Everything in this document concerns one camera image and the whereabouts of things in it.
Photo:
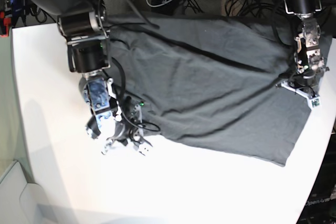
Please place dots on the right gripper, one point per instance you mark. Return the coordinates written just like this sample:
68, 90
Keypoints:
100, 125

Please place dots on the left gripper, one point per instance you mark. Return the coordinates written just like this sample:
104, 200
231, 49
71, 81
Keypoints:
308, 79

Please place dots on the grey t-shirt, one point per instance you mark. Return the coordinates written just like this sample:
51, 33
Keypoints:
211, 82

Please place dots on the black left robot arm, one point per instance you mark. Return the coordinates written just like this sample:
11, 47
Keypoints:
307, 65

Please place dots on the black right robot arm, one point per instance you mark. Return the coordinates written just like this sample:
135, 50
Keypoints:
84, 26

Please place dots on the red clamp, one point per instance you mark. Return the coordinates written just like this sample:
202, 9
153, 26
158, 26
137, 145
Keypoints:
6, 23

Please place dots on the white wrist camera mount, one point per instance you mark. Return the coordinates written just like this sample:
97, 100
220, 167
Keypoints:
127, 135

